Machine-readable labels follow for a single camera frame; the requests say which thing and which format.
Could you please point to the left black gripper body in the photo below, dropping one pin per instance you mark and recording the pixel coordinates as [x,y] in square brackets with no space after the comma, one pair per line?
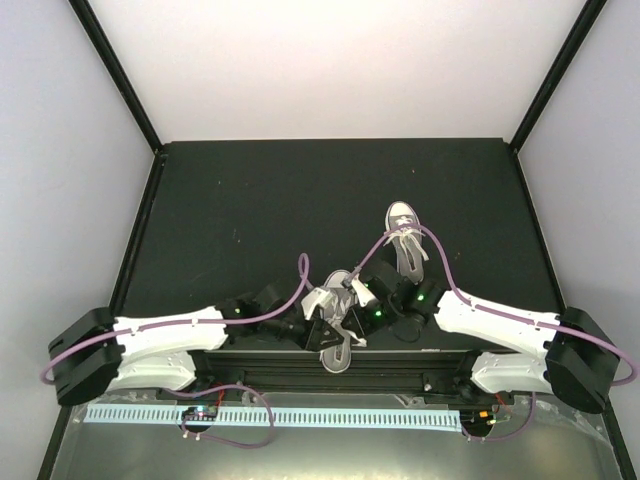
[301,337]

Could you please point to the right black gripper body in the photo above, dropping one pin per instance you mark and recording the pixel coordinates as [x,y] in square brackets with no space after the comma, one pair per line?
[370,324]

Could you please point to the grey sneaker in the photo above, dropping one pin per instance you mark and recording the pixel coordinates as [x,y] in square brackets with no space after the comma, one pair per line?
[337,359]
[401,223]

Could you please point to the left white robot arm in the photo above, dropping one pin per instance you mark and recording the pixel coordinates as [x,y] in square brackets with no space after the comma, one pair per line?
[101,353]

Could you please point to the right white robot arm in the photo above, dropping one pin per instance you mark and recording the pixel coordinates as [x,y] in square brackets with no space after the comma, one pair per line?
[566,355]

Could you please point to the left small circuit board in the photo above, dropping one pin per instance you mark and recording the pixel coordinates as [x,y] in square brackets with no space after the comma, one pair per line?
[200,413]

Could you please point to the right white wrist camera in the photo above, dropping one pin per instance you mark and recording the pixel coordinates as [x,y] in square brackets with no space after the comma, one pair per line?
[362,293]

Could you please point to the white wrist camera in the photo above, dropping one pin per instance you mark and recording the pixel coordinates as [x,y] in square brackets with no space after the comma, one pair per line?
[362,293]
[319,297]

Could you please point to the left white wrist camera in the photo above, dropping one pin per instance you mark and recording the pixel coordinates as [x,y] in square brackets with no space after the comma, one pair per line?
[319,297]

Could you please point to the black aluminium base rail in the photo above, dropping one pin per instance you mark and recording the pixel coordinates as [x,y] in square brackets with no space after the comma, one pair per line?
[441,378]

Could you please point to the white slotted cable duct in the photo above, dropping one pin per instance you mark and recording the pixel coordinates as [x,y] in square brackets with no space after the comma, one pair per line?
[284,417]

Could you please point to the left black frame post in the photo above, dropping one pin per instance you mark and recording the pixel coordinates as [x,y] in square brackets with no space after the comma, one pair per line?
[100,41]

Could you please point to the black frame post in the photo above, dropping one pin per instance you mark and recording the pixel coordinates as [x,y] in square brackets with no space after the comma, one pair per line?
[574,40]
[100,41]

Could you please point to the right black frame post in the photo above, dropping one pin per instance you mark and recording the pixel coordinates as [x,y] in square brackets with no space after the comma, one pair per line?
[574,40]

